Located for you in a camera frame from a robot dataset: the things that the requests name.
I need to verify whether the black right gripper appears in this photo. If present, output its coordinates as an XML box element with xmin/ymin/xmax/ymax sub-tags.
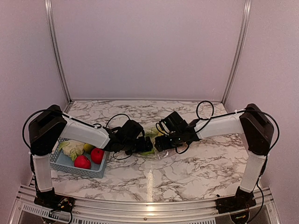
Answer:
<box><xmin>155</xmin><ymin>131</ymin><xmax>183</xmax><ymax>152</ymax></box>

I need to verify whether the aluminium frame post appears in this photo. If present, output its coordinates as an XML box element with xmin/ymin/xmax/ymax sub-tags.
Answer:
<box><xmin>44</xmin><ymin>0</ymin><xmax>72</xmax><ymax>104</ymax></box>
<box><xmin>221</xmin><ymin>0</ymin><xmax>252</xmax><ymax>105</ymax></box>

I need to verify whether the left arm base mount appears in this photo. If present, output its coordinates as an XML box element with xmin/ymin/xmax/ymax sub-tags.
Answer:
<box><xmin>34</xmin><ymin>188</ymin><xmax>75</xmax><ymax>212</ymax></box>

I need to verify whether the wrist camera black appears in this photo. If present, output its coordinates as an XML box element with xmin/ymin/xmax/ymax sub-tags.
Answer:
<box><xmin>158</xmin><ymin>111</ymin><xmax>188</xmax><ymax>135</ymax></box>
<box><xmin>115</xmin><ymin>119</ymin><xmax>144</xmax><ymax>143</ymax></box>

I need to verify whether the light blue plastic basket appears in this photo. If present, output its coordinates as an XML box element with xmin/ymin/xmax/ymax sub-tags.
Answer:
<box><xmin>50</xmin><ymin>138</ymin><xmax>109</xmax><ymax>178</ymax></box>

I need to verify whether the front aluminium rail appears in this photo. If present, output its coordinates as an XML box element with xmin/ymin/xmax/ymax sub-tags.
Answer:
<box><xmin>9</xmin><ymin>185</ymin><xmax>281</xmax><ymax>224</ymax></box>

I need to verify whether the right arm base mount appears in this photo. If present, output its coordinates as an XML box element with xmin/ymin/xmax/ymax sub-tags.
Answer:
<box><xmin>215</xmin><ymin>187</ymin><xmax>256</xmax><ymax>214</ymax></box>

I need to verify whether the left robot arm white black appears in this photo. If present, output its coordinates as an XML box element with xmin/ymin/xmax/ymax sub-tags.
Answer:
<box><xmin>23</xmin><ymin>105</ymin><xmax>153</xmax><ymax>208</ymax></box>

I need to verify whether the right aluminium frame post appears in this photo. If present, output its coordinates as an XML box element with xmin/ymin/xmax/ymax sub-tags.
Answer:
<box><xmin>221</xmin><ymin>0</ymin><xmax>252</xmax><ymax>105</ymax></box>

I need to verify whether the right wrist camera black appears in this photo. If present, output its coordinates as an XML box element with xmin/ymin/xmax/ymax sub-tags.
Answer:
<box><xmin>158</xmin><ymin>111</ymin><xmax>188</xmax><ymax>135</ymax></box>

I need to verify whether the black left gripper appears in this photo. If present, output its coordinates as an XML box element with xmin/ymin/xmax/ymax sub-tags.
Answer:
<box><xmin>122</xmin><ymin>136</ymin><xmax>154</xmax><ymax>155</ymax></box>

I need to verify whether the white green fake cabbage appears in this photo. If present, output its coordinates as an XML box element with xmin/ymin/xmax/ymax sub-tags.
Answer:
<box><xmin>58</xmin><ymin>140</ymin><xmax>84</xmax><ymax>162</ymax></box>

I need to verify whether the green fake lettuce leaf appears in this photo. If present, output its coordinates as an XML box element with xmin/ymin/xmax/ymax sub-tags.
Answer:
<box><xmin>140</xmin><ymin>151</ymin><xmax>155</xmax><ymax>156</ymax></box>

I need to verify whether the left aluminium frame post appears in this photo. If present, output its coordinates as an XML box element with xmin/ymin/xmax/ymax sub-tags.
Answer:
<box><xmin>44</xmin><ymin>0</ymin><xmax>72</xmax><ymax>104</ymax></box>

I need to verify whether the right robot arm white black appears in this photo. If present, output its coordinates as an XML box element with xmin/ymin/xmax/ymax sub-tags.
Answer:
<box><xmin>155</xmin><ymin>104</ymin><xmax>280</xmax><ymax>209</ymax></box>

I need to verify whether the red fake apple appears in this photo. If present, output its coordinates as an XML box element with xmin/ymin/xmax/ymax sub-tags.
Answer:
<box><xmin>74</xmin><ymin>155</ymin><xmax>91</xmax><ymax>169</ymax></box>
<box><xmin>91</xmin><ymin>148</ymin><xmax>105</xmax><ymax>165</ymax></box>

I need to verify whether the small green yellow fake fruit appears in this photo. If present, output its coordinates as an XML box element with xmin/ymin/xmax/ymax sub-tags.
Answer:
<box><xmin>84</xmin><ymin>143</ymin><xmax>95</xmax><ymax>154</ymax></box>

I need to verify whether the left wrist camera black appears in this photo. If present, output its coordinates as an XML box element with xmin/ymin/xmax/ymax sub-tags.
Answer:
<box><xmin>115</xmin><ymin>119</ymin><xmax>144</xmax><ymax>143</ymax></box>

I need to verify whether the clear zip top bag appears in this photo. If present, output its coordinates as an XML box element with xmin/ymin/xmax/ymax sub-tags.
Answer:
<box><xmin>137</xmin><ymin>126</ymin><xmax>184</xmax><ymax>160</ymax></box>

